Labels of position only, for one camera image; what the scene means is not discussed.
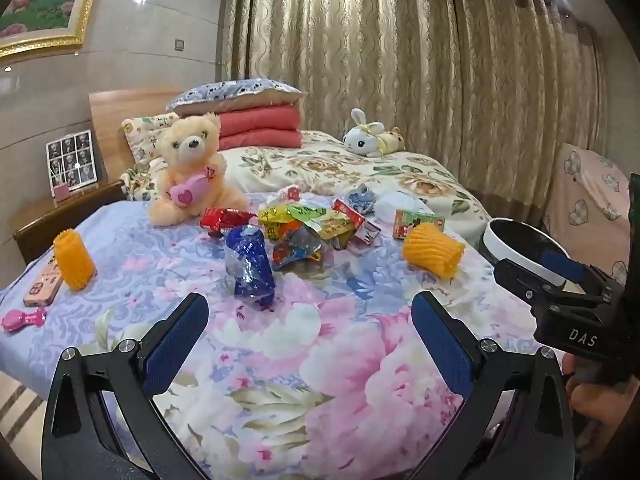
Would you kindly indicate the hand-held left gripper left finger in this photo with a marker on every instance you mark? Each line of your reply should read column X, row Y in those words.
column 175, row 345

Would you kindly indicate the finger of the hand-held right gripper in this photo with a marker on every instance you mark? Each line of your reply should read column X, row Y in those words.
column 562, row 266
column 520, row 277

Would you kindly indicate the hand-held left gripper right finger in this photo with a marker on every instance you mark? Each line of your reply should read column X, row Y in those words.
column 442, row 345

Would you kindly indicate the white trash bin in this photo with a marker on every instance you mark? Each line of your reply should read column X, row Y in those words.
column 492, row 247

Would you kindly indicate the orange foam fruit net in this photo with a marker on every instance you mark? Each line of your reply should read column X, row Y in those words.
column 432, row 252

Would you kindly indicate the blue clear plastic wrapper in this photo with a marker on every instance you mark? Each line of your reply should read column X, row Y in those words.
column 247, row 260

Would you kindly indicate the green red snack box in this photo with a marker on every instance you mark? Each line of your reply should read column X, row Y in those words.
column 417, row 224

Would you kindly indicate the orange red snack wrapper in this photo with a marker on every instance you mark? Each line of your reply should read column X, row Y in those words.
column 292, row 255

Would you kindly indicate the white plastic packet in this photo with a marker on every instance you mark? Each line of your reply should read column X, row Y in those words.
column 357, row 222

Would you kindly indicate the yellow snack wrapper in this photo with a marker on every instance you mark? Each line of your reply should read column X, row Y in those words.
column 275, row 220

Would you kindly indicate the silver foil wrapper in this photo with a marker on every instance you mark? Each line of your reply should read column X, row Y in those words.
column 310, row 236

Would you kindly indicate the green snack pouch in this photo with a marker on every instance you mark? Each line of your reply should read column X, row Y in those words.
column 305, row 211

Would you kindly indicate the red white small packet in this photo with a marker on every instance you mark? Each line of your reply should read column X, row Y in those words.
column 289, row 195

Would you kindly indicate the person's right hand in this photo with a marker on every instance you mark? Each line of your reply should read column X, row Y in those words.
column 590, row 402

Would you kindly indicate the pink heart print cloth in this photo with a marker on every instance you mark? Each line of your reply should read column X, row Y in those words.
column 585, row 200

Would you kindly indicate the pink blue floral blanket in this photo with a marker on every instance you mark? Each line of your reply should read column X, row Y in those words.
column 300, row 360

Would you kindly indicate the yellow foam fruit net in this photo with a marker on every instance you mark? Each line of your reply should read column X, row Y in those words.
column 72, row 262

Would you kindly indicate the phone in pink case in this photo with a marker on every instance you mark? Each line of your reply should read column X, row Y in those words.
column 45, row 287

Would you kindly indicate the pink plastic toy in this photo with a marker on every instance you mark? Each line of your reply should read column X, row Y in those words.
column 22, row 320

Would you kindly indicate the wooden nightstand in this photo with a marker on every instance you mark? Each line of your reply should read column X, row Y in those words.
column 55, row 220

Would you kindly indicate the small brown bear plush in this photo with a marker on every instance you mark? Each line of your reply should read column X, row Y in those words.
column 396, row 139

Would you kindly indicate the pink reed diffuser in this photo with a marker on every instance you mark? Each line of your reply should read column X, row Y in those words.
column 61, row 192

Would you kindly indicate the peach teddy bear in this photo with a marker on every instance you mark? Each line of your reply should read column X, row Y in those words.
column 187, row 145

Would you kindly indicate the white bunny plush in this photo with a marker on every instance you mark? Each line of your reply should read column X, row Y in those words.
column 362, row 140

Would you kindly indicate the cartoon print pillow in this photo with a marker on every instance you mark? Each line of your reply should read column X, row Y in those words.
column 142, row 132

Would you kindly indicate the beige floral quilt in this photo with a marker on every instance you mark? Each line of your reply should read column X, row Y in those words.
column 325, row 165

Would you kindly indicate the red folded quilt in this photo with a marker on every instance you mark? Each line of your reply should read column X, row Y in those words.
column 260, row 127

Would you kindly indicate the wooden headboard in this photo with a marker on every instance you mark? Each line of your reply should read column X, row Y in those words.
column 107, row 120

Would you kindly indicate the beige patterned curtain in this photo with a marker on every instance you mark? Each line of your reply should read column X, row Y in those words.
column 400, row 60

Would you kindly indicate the blue patterned pillow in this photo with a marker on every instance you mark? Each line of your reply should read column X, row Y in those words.
column 230, row 92

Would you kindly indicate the photo grid frame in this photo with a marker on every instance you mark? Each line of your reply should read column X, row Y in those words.
column 75, row 157

